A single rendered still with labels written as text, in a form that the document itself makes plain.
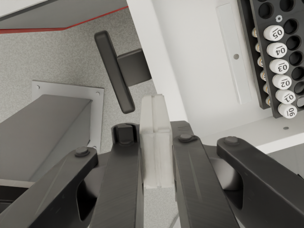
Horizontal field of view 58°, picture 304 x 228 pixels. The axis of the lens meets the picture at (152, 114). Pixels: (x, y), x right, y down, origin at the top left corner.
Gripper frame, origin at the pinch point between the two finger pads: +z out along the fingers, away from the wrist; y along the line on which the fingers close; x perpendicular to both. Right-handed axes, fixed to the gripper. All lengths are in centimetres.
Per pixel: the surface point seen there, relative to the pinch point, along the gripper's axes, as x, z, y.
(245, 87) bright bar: -1.3, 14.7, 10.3
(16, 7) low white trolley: 9.3, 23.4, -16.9
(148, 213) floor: -83, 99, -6
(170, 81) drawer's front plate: 1.7, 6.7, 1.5
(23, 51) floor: -1, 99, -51
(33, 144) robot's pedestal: -21, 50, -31
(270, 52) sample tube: 3.1, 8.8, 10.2
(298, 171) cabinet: -37, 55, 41
